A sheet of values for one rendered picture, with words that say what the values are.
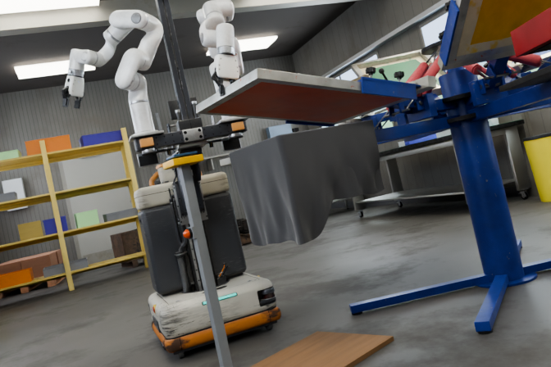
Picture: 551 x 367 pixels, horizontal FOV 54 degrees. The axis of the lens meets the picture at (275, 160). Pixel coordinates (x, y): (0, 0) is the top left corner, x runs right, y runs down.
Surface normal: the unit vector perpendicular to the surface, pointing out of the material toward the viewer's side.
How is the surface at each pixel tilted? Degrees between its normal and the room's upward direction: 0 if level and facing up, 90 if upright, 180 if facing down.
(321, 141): 92
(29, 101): 90
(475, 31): 148
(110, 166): 90
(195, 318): 90
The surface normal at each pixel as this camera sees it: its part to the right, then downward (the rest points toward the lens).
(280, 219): -0.52, 0.21
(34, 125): 0.33, -0.11
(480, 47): 0.19, 0.80
